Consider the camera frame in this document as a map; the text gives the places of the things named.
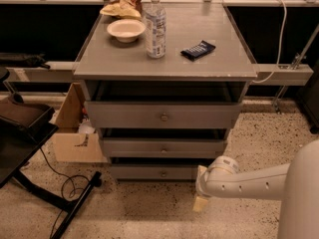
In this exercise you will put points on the brown cushion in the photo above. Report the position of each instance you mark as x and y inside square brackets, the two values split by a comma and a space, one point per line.
[15, 109]

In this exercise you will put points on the grey drawer cabinet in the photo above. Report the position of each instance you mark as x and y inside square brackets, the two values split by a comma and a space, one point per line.
[187, 24]

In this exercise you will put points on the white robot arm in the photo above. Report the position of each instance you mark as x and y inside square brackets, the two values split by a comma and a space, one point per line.
[295, 185]

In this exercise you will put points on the clear plastic water bottle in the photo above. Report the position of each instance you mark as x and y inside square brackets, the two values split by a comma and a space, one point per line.
[155, 19]

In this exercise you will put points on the white bowl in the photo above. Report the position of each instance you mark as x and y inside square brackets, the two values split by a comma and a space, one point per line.
[126, 30]

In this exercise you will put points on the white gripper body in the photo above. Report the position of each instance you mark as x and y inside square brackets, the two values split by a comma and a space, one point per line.
[221, 165]

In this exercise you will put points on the grey top drawer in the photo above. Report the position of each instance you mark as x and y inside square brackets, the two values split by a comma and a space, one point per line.
[159, 104]

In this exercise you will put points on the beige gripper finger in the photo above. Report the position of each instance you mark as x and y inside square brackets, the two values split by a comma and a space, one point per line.
[200, 200]

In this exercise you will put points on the cardboard box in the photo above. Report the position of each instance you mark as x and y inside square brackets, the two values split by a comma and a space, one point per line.
[75, 140]

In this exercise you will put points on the dark blue snack packet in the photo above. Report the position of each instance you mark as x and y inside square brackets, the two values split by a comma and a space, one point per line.
[202, 49]

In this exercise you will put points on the grey drawer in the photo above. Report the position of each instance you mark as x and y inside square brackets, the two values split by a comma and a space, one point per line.
[159, 104]
[144, 168]
[160, 142]

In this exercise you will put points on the black stand with tray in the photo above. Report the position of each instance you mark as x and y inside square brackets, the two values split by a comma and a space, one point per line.
[18, 144]

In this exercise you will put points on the grey bottom drawer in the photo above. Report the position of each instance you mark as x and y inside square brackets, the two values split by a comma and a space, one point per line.
[144, 168]

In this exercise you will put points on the yellow crumpled cloth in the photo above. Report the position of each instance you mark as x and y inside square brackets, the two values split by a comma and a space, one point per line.
[123, 10]

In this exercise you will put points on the aluminium frame rail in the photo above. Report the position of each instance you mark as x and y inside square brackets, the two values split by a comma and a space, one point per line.
[63, 72]

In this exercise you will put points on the grey middle drawer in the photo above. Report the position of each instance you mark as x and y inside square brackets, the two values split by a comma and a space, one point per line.
[160, 142]

